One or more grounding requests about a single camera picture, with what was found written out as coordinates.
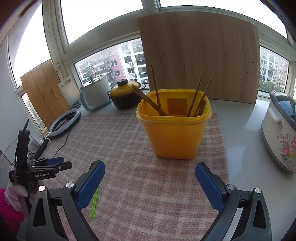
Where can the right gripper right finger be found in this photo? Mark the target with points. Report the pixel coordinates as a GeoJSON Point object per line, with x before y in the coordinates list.
{"type": "Point", "coordinates": [254, 222]}

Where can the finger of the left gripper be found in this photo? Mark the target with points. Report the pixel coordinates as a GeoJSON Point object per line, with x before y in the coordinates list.
{"type": "Point", "coordinates": [61, 166]}
{"type": "Point", "coordinates": [54, 160]}

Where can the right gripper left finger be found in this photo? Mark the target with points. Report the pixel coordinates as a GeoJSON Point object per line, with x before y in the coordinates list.
{"type": "Point", "coordinates": [44, 222]}

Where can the red-tipped chopstick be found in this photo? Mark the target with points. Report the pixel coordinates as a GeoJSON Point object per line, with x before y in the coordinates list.
{"type": "Point", "coordinates": [157, 92]}
{"type": "Point", "coordinates": [195, 92]}
{"type": "Point", "coordinates": [203, 96]}

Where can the steel fork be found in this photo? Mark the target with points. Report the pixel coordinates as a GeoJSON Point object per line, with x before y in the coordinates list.
{"type": "Point", "coordinates": [201, 109]}

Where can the pink sleeve left forearm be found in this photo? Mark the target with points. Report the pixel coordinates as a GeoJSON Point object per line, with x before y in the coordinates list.
{"type": "Point", "coordinates": [12, 218]}

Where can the left hand with glove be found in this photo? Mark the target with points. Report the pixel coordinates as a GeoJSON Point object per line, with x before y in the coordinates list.
{"type": "Point", "coordinates": [14, 190]}

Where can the green plastic spoon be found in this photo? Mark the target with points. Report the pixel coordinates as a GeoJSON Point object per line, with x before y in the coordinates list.
{"type": "Point", "coordinates": [94, 202]}

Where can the pink plaid table mat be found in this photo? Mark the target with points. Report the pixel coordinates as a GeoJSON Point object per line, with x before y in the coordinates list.
{"type": "Point", "coordinates": [141, 196]}

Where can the pine plank board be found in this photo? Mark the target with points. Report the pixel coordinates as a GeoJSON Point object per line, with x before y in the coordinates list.
{"type": "Point", "coordinates": [41, 86]}

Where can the white plastic cutting board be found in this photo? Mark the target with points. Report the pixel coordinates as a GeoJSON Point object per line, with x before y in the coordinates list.
{"type": "Point", "coordinates": [70, 90]}

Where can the white teal rice cooker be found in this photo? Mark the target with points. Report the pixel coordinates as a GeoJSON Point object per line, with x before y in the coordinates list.
{"type": "Point", "coordinates": [93, 94]}

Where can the black pot yellow lid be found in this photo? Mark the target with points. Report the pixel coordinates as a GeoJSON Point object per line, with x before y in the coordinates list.
{"type": "Point", "coordinates": [122, 95]}

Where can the floral white slow cooker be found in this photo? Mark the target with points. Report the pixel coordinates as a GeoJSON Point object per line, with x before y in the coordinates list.
{"type": "Point", "coordinates": [278, 129]}

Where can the yellow plastic utensil bucket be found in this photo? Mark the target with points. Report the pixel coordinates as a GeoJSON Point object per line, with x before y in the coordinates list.
{"type": "Point", "coordinates": [179, 134]}

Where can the large light wooden board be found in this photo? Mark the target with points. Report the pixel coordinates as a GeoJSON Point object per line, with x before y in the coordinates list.
{"type": "Point", "coordinates": [208, 51]}

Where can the black ring light stand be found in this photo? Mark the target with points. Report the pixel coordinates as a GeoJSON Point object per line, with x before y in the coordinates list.
{"type": "Point", "coordinates": [41, 148]}

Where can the white ring light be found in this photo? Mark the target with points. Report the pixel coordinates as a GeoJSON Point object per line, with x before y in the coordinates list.
{"type": "Point", "coordinates": [64, 123]}

